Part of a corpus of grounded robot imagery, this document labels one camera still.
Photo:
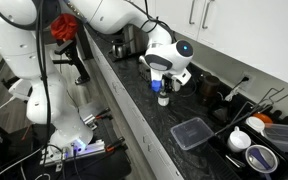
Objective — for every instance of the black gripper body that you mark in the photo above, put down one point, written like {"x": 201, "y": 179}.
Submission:
{"x": 167, "y": 81}

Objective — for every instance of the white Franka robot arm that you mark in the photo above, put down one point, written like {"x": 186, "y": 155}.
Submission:
{"x": 24, "y": 50}

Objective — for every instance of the small white cup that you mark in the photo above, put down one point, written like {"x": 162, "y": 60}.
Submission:
{"x": 255, "y": 124}

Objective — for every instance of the silver four-slot toaster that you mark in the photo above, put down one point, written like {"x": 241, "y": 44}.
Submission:
{"x": 144, "y": 71}

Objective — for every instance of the white base cabinets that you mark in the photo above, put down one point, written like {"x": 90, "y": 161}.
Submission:
{"x": 130, "y": 110}

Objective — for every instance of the dark brown canister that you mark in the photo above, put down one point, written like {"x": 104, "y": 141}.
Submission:
{"x": 209, "y": 86}

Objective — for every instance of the clear plastic lid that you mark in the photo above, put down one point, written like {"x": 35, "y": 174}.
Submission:
{"x": 192, "y": 133}

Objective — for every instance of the steel coffee urn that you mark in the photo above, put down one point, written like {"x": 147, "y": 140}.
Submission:
{"x": 132, "y": 40}

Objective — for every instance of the steel kettle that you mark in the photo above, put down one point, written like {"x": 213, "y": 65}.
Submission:
{"x": 118, "y": 50}

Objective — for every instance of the black orange bar clamp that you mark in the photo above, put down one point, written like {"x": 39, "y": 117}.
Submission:
{"x": 115, "y": 144}
{"x": 100, "y": 115}

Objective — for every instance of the black dish rack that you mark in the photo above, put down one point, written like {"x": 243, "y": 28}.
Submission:
{"x": 224, "y": 146}

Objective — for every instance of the silver cutlery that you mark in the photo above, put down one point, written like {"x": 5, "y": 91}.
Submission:
{"x": 235, "y": 161}

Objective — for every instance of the orange bowl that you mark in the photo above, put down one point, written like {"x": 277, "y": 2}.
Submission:
{"x": 263, "y": 117}

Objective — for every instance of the blue spoon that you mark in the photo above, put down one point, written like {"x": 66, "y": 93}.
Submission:
{"x": 259, "y": 156}

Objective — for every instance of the red cloth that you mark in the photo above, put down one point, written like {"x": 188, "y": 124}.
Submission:
{"x": 64, "y": 27}

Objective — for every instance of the steel bowl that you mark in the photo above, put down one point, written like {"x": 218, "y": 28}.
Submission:
{"x": 262, "y": 159}

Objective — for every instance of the clear plastic tub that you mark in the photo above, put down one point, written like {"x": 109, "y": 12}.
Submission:
{"x": 284, "y": 138}

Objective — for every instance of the white wall outlet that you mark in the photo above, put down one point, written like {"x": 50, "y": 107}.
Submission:
{"x": 248, "y": 80}

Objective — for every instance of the black camera tripod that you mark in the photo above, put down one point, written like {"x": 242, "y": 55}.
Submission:
{"x": 75, "y": 63}

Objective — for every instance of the metal base plate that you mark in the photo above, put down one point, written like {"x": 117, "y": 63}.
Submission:
{"x": 90, "y": 148}

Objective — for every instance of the white wall cabinet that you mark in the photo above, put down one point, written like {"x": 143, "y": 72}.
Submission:
{"x": 250, "y": 33}

